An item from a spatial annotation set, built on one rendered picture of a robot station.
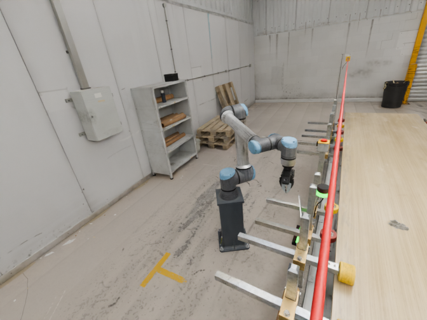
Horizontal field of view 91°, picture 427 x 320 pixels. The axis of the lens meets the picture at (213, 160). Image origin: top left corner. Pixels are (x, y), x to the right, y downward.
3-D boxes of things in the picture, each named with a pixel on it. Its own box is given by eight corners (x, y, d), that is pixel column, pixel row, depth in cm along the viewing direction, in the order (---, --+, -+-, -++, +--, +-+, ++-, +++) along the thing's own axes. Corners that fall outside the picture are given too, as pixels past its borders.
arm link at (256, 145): (215, 105, 177) (255, 143, 125) (228, 103, 180) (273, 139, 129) (215, 118, 184) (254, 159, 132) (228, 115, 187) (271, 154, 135)
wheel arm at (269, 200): (265, 203, 155) (265, 199, 153) (267, 200, 157) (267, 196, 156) (333, 220, 134) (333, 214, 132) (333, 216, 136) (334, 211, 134)
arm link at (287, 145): (290, 134, 131) (301, 139, 122) (289, 152, 136) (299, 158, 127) (277, 138, 128) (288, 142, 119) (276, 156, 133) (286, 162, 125)
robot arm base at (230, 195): (220, 201, 197) (219, 193, 193) (218, 190, 214) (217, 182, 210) (240, 199, 197) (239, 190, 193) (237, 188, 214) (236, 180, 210)
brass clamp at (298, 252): (291, 266, 96) (291, 259, 94) (297, 245, 106) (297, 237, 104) (305, 272, 93) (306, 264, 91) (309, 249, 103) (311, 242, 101)
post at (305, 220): (293, 286, 111) (300, 216, 90) (295, 280, 114) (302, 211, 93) (300, 289, 109) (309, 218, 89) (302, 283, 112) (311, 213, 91)
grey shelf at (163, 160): (152, 176, 386) (129, 88, 319) (180, 155, 456) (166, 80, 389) (171, 180, 366) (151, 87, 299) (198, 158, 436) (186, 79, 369)
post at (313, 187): (302, 250, 130) (309, 185, 109) (303, 246, 133) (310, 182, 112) (308, 253, 128) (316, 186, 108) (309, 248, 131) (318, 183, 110)
